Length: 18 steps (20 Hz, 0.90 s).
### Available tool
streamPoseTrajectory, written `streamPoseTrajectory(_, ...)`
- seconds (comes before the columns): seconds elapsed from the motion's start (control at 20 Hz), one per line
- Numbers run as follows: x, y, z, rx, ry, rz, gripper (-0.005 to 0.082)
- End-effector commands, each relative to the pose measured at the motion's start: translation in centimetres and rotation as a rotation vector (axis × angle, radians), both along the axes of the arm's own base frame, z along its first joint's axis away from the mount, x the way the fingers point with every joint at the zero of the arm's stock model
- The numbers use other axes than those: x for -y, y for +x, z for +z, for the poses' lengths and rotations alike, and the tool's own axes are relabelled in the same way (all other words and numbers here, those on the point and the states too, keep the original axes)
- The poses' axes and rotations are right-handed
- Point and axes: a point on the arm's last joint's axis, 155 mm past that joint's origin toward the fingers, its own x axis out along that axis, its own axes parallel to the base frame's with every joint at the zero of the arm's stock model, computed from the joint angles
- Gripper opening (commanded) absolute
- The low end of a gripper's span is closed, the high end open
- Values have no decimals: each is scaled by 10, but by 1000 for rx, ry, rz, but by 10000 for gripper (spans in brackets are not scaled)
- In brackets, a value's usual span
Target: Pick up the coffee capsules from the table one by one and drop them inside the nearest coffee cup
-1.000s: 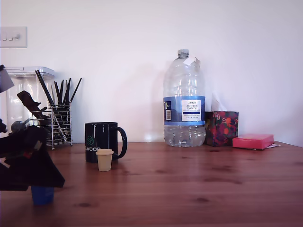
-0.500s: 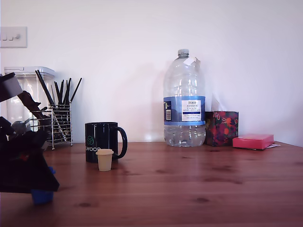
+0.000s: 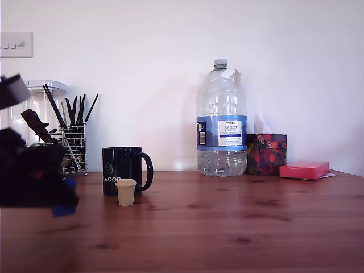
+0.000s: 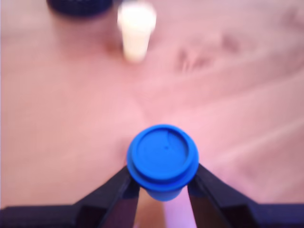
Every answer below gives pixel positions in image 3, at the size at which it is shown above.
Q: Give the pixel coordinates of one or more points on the floral print tissue box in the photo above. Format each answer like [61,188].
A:
[267,155]

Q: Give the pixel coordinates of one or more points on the clear jar with white lid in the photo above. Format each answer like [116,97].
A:
[42,88]

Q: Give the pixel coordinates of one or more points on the large clear water bottle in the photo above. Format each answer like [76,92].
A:
[221,113]

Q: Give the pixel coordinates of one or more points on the black chopstick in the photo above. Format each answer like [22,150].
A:
[58,109]
[54,105]
[74,111]
[91,108]
[79,111]
[83,109]
[69,112]

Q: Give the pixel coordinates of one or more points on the pink patterned paper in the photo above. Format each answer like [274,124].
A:
[331,174]

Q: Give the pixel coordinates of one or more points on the black scoop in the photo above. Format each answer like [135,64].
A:
[35,120]

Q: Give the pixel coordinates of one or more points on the white tissue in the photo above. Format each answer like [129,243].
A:
[263,125]

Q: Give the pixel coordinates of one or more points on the white wall light switch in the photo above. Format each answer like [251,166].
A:
[17,45]

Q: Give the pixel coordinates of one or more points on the flat pink box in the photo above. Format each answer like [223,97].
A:
[304,170]

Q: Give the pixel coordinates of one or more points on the cream coffee capsule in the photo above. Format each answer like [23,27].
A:
[125,193]

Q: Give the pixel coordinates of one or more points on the navy Elwood logo mug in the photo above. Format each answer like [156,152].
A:
[122,165]

